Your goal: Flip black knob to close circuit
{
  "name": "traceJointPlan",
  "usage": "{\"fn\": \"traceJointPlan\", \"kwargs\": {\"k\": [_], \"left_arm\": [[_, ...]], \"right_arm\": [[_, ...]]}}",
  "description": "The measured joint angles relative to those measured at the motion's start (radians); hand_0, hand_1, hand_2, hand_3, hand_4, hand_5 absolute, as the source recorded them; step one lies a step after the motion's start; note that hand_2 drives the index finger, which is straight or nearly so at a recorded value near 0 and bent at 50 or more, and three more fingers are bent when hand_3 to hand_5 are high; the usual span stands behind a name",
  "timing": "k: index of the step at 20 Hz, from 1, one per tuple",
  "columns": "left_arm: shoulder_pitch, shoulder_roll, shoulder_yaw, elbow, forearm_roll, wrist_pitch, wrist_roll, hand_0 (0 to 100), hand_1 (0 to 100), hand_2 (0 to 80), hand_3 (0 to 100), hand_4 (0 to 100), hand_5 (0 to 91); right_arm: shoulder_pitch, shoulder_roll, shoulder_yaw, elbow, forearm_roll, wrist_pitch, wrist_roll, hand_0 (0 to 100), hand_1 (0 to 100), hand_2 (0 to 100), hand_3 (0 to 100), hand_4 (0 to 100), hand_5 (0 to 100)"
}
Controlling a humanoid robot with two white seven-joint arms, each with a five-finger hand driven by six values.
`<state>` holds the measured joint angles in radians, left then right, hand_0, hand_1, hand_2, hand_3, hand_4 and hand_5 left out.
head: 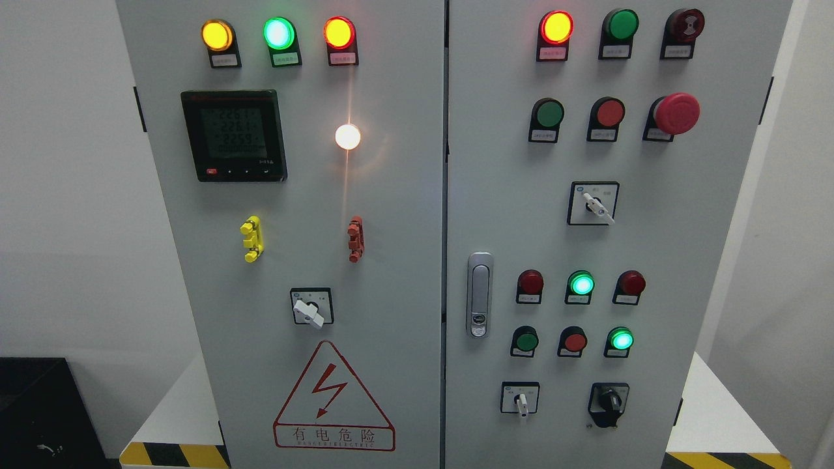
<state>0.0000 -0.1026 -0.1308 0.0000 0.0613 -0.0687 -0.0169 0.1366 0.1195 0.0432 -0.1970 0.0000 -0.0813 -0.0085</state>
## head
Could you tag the silver door handle lock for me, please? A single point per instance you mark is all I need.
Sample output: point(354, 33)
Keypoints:
point(479, 281)

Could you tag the yellow indicator light top left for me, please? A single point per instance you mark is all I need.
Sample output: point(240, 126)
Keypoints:
point(221, 43)

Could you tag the red terminal connector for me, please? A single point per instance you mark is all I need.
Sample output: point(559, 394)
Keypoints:
point(356, 244)

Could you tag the green lit indicator top left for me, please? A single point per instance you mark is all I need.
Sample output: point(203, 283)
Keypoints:
point(280, 37)

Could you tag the right grey cabinet door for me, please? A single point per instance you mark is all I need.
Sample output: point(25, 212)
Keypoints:
point(510, 197)

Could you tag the white lever selector upper right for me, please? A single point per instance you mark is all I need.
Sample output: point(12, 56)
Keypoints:
point(593, 203)

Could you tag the small white lever selector bottom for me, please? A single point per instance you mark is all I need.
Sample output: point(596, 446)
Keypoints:
point(519, 400)

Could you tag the red buzzer alarm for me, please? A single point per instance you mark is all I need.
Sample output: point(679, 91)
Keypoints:
point(682, 28)

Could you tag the white lever selector switch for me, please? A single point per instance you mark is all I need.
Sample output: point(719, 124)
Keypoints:
point(312, 306)

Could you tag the green push button lower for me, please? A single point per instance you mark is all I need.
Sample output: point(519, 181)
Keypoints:
point(524, 342)

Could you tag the red electric hazard warning sticker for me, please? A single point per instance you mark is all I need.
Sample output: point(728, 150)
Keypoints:
point(330, 408)

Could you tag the red-rimmed lit indicator left door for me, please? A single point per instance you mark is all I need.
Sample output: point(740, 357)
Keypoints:
point(341, 42)

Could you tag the red push button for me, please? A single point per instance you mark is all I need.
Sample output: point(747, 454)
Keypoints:
point(605, 117)
point(572, 342)

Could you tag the black knob selector switch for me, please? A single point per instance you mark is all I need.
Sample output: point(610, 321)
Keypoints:
point(607, 403)

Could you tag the left grey cabinet door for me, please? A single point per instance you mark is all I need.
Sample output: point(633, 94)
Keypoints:
point(360, 140)

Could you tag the green push button upper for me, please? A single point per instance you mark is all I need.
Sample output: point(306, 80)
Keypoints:
point(546, 117)

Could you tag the yellow terminal connector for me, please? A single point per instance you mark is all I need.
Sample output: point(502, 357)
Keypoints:
point(252, 238)

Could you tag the dark red indicator middle left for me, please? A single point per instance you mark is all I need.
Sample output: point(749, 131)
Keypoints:
point(530, 286)

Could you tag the green lit indicator middle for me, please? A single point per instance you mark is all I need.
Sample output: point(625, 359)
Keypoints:
point(579, 288)

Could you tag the black box lower left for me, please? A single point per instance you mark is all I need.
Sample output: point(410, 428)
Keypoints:
point(44, 422)

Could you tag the red push button upper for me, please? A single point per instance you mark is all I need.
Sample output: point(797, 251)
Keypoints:
point(605, 117)

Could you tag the dark green indicator top right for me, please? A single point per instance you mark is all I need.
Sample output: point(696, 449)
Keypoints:
point(617, 32)

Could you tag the dark red indicator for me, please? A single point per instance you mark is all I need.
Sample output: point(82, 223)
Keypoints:
point(629, 287)
point(530, 286)

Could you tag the white platform with hazard stripes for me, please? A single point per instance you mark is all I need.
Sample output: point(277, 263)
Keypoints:
point(712, 430)

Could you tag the red emergency stop mushroom button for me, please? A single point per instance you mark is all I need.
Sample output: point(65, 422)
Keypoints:
point(671, 115)

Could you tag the red push button lower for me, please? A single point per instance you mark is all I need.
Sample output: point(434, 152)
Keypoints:
point(572, 342)

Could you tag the black digital power meter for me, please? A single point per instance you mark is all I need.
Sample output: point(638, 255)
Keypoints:
point(235, 135)

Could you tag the dark red indicator middle right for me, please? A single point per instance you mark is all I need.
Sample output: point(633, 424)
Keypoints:
point(629, 287)

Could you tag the green lit indicator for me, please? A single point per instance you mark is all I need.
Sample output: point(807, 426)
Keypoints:
point(579, 288)
point(280, 37)

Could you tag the green lit button lower right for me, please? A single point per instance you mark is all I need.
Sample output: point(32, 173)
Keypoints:
point(619, 342)

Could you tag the grey cabinet door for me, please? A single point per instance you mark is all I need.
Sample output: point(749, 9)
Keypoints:
point(510, 197)
point(360, 140)

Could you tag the red lit indicator right door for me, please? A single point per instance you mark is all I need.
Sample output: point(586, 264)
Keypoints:
point(554, 32)

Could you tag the green push button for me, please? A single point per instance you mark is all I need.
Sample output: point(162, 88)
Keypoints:
point(546, 117)
point(524, 342)

